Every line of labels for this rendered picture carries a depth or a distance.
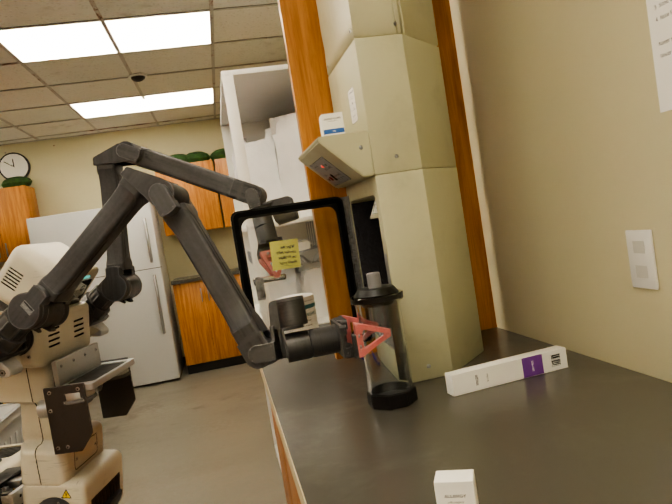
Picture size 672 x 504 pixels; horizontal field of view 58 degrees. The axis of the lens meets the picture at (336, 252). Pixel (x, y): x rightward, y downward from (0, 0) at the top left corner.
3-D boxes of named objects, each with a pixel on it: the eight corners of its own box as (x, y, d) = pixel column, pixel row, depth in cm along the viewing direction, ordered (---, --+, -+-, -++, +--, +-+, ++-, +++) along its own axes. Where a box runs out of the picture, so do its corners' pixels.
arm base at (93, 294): (86, 299, 182) (66, 306, 170) (104, 280, 181) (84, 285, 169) (106, 319, 182) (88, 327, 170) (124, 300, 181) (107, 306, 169)
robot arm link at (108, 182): (103, 150, 180) (86, 144, 170) (147, 145, 178) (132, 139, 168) (118, 299, 180) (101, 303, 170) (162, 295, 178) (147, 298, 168)
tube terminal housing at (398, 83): (456, 339, 171) (415, 67, 167) (510, 362, 139) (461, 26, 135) (371, 356, 167) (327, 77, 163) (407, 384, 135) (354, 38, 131)
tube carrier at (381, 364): (409, 384, 130) (393, 287, 129) (425, 397, 120) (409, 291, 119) (360, 395, 128) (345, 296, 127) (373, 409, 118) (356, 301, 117)
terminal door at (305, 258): (365, 340, 165) (342, 195, 163) (254, 364, 157) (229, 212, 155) (364, 340, 165) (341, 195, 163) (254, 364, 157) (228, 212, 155)
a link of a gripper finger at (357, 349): (381, 312, 123) (336, 320, 122) (390, 316, 116) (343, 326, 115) (386, 344, 124) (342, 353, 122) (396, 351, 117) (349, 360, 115)
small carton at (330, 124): (343, 140, 144) (339, 115, 143) (346, 137, 139) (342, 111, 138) (322, 143, 143) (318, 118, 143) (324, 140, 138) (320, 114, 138)
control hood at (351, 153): (345, 187, 164) (339, 151, 164) (375, 175, 132) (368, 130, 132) (303, 193, 162) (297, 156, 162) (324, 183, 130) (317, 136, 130)
